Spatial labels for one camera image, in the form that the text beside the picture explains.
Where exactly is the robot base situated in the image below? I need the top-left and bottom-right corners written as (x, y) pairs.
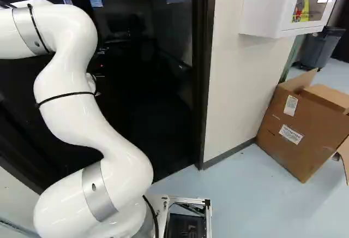
top-left (141, 193), bottom-right (212, 238)

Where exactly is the black framed glass door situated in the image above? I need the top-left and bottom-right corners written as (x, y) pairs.
top-left (0, 0), bottom-right (216, 195)

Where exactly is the open brown cardboard box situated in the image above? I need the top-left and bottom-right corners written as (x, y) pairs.
top-left (255, 68), bottom-right (349, 186)

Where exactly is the dark grey trash bin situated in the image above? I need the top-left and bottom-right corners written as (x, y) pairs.
top-left (299, 26), bottom-right (347, 71)

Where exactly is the white wall cabinet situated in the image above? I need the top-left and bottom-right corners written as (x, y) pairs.
top-left (238, 0), bottom-right (342, 39)

